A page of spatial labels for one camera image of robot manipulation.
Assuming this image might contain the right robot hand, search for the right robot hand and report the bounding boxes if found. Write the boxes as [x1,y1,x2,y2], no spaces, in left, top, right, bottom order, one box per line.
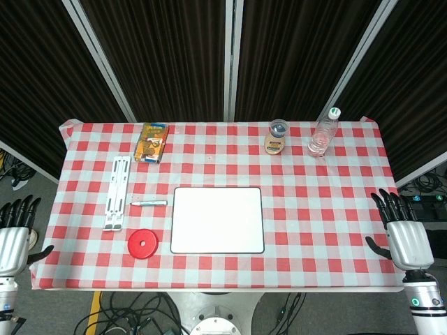
[365,188,435,272]

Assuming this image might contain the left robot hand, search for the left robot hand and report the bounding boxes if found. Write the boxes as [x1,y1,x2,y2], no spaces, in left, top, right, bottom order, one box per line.
[0,195,55,276]

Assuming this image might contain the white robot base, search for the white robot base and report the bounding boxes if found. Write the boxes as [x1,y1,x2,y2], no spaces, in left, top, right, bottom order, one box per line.
[163,291,270,335]

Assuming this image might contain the red white checkered tablecloth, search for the red white checkered tablecloth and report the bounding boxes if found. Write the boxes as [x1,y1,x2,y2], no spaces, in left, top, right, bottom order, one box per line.
[29,116,406,293]

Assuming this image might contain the white whiteboard black rim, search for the white whiteboard black rim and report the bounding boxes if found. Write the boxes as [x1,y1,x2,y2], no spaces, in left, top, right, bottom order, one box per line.
[170,186,265,255]

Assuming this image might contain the white folding laptop stand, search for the white folding laptop stand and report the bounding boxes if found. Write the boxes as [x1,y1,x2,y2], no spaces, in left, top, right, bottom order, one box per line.
[102,156,132,232]

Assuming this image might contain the red round disc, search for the red round disc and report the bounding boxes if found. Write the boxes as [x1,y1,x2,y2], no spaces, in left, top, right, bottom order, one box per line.
[127,228,159,260]

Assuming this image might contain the clear plastic water bottle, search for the clear plastic water bottle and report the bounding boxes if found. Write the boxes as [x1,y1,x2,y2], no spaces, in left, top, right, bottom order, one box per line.
[307,107,342,158]

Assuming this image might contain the beige sauce bottle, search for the beige sauce bottle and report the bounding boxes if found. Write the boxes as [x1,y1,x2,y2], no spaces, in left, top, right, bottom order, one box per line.
[264,119,287,155]

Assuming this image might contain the orange crayon box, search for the orange crayon box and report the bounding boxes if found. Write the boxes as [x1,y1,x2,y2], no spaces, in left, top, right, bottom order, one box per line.
[133,122,170,164]

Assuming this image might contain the black floor cables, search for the black floor cables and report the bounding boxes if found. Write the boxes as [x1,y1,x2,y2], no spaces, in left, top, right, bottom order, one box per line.
[71,291,184,335]

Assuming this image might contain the grey partition frame post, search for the grey partition frame post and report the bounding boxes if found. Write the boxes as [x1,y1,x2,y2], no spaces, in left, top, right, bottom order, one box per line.
[61,0,137,123]
[316,0,400,121]
[222,0,244,122]

